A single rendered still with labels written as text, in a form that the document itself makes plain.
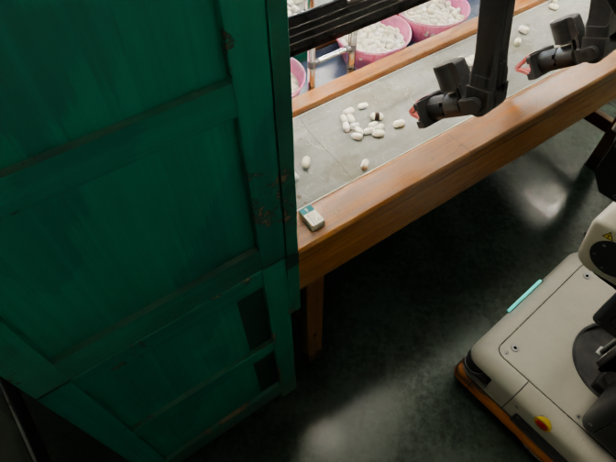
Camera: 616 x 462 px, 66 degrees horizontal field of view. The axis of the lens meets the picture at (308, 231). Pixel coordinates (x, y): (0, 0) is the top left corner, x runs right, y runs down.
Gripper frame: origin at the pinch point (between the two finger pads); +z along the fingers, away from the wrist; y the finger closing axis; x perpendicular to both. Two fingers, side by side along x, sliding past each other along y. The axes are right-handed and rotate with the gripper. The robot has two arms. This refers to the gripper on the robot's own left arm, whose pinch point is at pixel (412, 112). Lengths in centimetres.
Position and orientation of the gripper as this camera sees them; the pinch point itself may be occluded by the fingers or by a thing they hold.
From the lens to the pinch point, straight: 130.9
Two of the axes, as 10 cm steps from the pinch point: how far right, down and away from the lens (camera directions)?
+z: -4.3, -1.1, 9.0
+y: -8.2, 4.7, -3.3
